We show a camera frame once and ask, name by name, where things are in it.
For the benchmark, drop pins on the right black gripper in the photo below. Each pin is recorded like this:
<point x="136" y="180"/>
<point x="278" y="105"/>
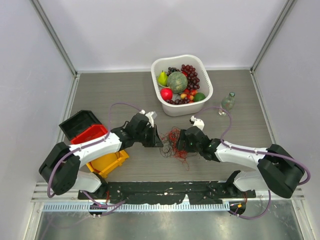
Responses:
<point x="183" y="137"/>

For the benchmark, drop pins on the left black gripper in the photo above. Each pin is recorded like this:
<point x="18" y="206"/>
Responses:
<point x="155" y="141"/>

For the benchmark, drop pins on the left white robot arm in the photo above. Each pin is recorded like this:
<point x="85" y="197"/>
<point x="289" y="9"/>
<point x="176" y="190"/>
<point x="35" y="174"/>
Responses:
<point x="61" y="168"/>

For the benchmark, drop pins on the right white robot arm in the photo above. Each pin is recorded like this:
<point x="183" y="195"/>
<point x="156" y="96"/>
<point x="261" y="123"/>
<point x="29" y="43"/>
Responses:
<point x="271" y="168"/>

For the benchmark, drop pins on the cherry cluster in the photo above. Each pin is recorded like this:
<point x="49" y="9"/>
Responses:
<point x="187" y="97"/>

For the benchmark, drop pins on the green lime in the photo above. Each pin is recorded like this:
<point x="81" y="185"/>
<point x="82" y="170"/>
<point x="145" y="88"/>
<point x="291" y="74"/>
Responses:
<point x="199" y="97"/>

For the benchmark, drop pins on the red apple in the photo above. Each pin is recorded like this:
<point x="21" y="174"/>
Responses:
<point x="166" y="94"/>

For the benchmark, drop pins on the white plastic fruit basket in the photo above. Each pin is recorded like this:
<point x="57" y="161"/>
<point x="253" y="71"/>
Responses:
<point x="206" y="87"/>

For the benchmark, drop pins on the yellow plastic bin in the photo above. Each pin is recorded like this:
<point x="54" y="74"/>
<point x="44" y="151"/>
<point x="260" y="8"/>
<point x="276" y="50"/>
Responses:
<point x="105" y="164"/>

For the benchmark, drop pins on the green netted melon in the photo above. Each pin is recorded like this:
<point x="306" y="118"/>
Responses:
<point x="177" y="82"/>

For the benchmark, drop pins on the clear glass bottle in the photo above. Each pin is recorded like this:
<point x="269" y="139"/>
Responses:
<point x="227" y="104"/>

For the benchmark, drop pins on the red grape bunch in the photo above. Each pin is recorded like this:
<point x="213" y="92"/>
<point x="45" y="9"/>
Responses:
<point x="193" y="80"/>

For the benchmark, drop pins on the red plastic bin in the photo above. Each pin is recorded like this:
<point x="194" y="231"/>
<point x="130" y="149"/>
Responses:
<point x="91" y="133"/>

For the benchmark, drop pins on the green yellow pear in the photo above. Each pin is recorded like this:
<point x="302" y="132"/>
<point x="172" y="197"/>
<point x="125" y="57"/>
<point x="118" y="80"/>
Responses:
<point x="162" y="79"/>

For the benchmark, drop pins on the dark grape bunch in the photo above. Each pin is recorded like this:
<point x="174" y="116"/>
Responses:
<point x="172" y="70"/>

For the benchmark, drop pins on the black plastic bin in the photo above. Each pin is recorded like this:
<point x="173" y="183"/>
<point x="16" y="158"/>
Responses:
<point x="78" y="123"/>

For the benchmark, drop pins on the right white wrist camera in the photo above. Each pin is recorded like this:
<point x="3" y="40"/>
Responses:
<point x="197" y="122"/>

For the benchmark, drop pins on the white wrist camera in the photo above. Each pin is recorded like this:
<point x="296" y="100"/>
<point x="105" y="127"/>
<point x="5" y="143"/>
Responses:
<point x="151" y="115"/>
<point x="197" y="122"/>

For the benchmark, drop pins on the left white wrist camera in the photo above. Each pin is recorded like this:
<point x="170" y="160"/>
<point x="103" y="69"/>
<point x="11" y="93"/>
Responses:
<point x="151" y="115"/>

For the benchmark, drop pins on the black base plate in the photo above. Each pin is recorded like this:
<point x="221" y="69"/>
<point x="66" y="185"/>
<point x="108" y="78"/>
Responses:
<point x="169" y="192"/>

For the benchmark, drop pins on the slotted cable duct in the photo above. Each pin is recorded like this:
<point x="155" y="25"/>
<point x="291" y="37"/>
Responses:
<point x="89" y="207"/>

